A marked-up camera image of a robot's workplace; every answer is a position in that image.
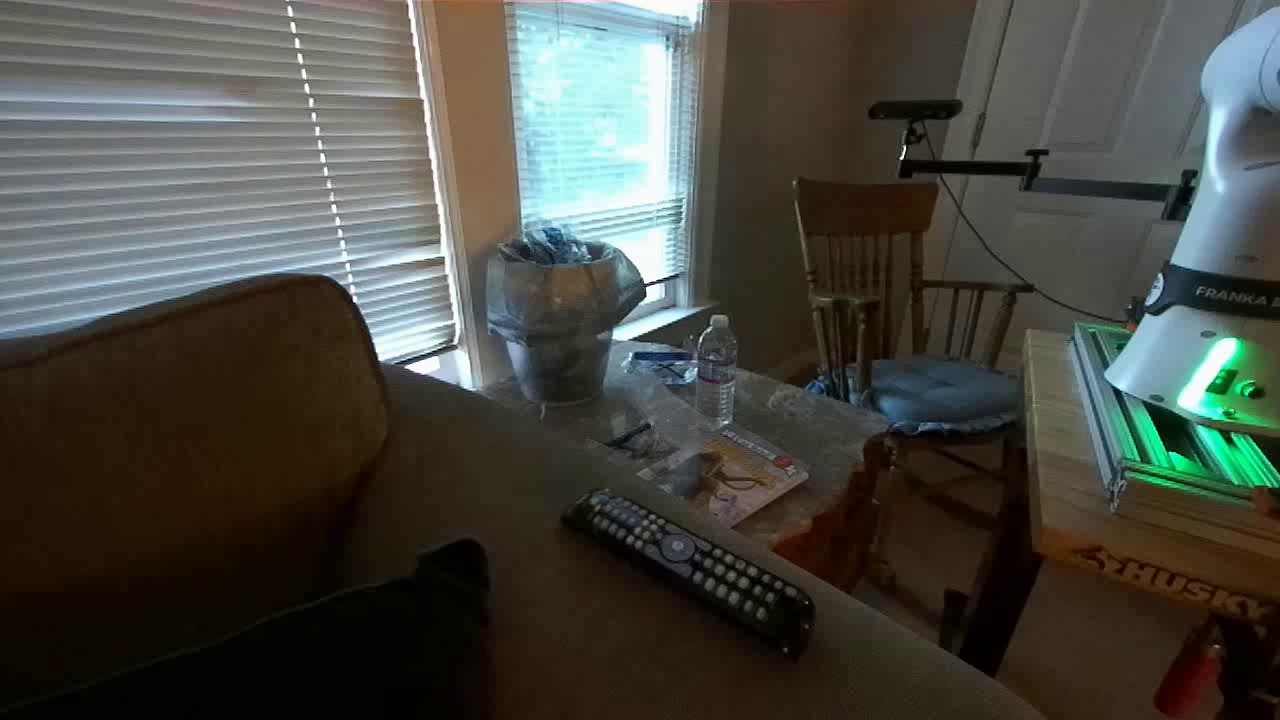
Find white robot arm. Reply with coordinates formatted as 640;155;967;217
1104;10;1280;436

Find black pen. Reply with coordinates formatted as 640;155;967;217
603;420;654;448

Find clear plastic water bottle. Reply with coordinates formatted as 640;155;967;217
691;314;735;430

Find magazine with animal cover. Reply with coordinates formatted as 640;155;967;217
644;430;807;525

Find black tv remote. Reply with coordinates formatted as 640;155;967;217
563;489;815;656

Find blue seat cushion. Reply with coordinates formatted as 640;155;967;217
873;356;1019;436

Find wooden armchair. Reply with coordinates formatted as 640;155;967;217
789;178;1039;454

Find right window blinds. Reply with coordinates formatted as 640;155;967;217
508;0;700;286

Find window blinds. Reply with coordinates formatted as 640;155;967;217
0;0;457;359
508;0;700;286

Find dark throw pillow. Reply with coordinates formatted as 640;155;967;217
6;542;492;720

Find beige sofa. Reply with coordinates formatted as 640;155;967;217
0;277;1036;720

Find husky workbench table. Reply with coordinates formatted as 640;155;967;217
962;324;1280;674

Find left window blinds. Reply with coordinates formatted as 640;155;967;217
0;0;457;359

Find white door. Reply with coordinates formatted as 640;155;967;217
932;0;1275;369

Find red object at corner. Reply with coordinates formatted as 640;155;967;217
1154;626;1230;720

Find black camera on stand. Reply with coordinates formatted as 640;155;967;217
865;95;1200;224

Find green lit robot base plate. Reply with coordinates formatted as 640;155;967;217
1071;324;1280;508

